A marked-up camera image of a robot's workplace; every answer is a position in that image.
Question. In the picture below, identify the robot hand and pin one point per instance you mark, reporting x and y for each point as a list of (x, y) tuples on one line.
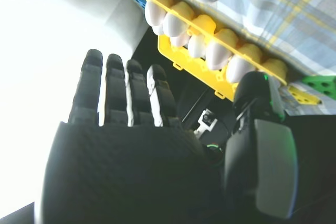
[(118, 171)]

